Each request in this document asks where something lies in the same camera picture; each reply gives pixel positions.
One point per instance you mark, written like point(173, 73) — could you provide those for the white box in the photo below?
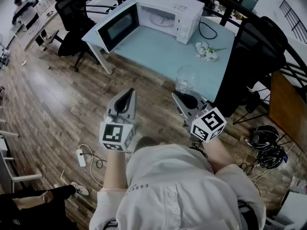
point(293, 212)

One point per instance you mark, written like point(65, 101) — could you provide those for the brown wooden board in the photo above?
point(285, 106)

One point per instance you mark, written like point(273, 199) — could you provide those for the person's left forearm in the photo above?
point(116, 169)

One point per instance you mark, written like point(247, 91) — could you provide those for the white metal rack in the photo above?
point(9, 166)

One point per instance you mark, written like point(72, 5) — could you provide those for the white power strip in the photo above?
point(81, 157)

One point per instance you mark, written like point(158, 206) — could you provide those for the black tripod stand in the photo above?
point(250, 105)

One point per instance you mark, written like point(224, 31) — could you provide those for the black office chair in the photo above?
point(72, 25)
point(259, 61)

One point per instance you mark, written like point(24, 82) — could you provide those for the black window grille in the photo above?
point(293, 20)

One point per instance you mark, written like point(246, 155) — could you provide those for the white table leg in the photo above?
point(102, 57)

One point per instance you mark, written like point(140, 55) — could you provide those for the white desk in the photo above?
point(33, 30)

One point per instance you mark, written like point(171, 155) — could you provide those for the white microwave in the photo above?
point(168, 11)

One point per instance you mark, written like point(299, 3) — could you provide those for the person's right forearm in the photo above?
point(219, 154)

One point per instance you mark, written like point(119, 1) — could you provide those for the person's white shirt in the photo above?
point(172, 190)

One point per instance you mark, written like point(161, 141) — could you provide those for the clear glass vase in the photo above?
point(186, 79)

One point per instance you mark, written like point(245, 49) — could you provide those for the white flower bouquet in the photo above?
point(205, 51)

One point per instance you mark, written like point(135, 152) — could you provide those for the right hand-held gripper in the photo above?
point(211, 121)

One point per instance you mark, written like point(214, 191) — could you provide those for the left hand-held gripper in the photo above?
point(112, 133)

